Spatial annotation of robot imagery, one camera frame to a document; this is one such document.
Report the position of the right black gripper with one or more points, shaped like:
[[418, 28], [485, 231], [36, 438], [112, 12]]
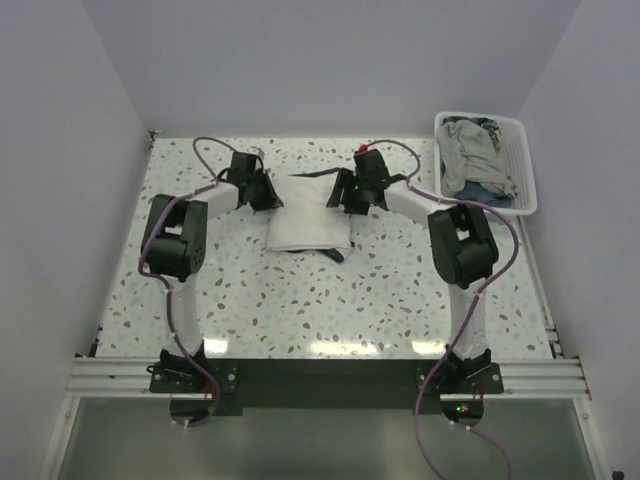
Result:
[[344, 181]]

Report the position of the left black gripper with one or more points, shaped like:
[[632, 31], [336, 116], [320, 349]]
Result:
[[269, 201]]

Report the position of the white motorcycle print tank top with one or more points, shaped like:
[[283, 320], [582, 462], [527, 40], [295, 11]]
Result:
[[305, 223]]

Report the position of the grey tank top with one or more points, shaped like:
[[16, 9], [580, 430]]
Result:
[[468, 154]]

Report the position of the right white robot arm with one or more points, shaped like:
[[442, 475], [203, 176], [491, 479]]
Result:
[[463, 247]]

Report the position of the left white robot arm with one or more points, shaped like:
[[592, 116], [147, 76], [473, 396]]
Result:
[[174, 244]]

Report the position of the blue garment in basket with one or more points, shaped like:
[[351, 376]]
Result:
[[473, 191]]

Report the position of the white plastic laundry basket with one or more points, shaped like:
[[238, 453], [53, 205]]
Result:
[[514, 150]]

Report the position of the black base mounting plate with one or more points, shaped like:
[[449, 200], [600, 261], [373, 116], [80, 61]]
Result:
[[198, 406]]

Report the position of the aluminium frame rail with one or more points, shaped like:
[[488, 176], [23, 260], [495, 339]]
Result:
[[557, 378]]

